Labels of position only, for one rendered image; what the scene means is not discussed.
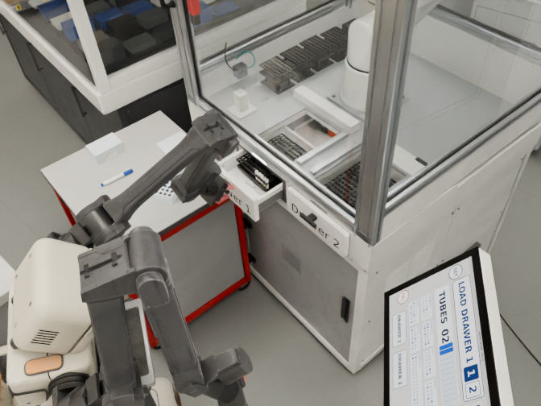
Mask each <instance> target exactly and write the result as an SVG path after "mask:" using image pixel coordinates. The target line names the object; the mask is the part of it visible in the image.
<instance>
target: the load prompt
mask: <svg viewBox="0 0 541 406"><path fill-rule="evenodd" d="M452 291H453V300H454V309H455V317H456V333H457V342H458V350H459V359H460V375H461V384H462V392H463V401H464V403H465V402H468V401H471V400H476V399H479V398H482V397H485V391H484V384H483V378H482V371H481V358H480V351H479V345H478V338H477V326H476V319H475V312H474V306H473V294H472V286H471V279H470V274H469V275H466V276H464V277H462V278H460V279H458V280H455V281H453V282H452Z"/></svg>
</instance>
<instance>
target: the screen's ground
mask: <svg viewBox="0 0 541 406"><path fill-rule="evenodd" d="M462 264H463V272H464V276H466V275H469V274H470V279H471V286H472V294H473V306H474V312H475V319H476V326H477V338H478V345H479V351H480V358H481V371H482V378H483V384H484V391H485V397H482V398H479V399H476V400H471V401H468V402H465V403H464V401H463V392H462V384H461V375H460V359H459V350H458V342H457V333H456V317H455V309H454V300H453V291H452V282H453V281H455V280H453V281H452V282H450V283H449V282H448V268H446V269H444V270H442V271H439V272H437V273H436V274H434V275H431V276H429V277H428V278H426V279H424V280H421V281H419V282H418V283H416V284H413V285H411V286H410V287H409V294H410V301H413V300H415V299H417V298H419V297H421V296H424V295H426V294H428V293H429V292H432V305H433V317H434V330H435V343H436V367H437V380H438V392H439V405H440V406H442V395H441V383H440V360H439V349H438V337H437V331H439V330H442V329H445V328H447V327H449V326H451V325H452V330H453V339H454V348H455V357H456V374H457V383H458V392H459V402H460V403H459V404H457V405H453V406H490V399H489V388H488V381H487V374H486V368H485V356H484V350H483V343H482V337H481V325H480V319H479V312H478V306H477V294H476V288H475V281H474V274H473V263H472V256H470V257H468V258H467V259H464V260H462ZM464 276H462V277H464ZM462 277H461V278H462ZM459 279H460V278H459ZM404 289H405V288H404ZM404 289H403V290H404ZM401 291H402V290H401ZM401 291H399V292H401ZM397 293H398V292H396V293H395V294H393V295H391V296H390V406H411V394H410V366H409V337H408V309H407V303H408V302H407V303H405V304H402V305H400V306H399V307H397ZM410 301H409V302H410ZM403 310H406V317H407V343H404V344H402V345H400V346H397V347H395V348H393V349H392V316H393V315H395V314H397V313H400V312H402V311H403ZM406 348H407V378H408V385H407V386H405V387H401V388H398V389H395V390H393V356H392V354H394V353H396V352H399V351H400V350H404V349H406Z"/></svg>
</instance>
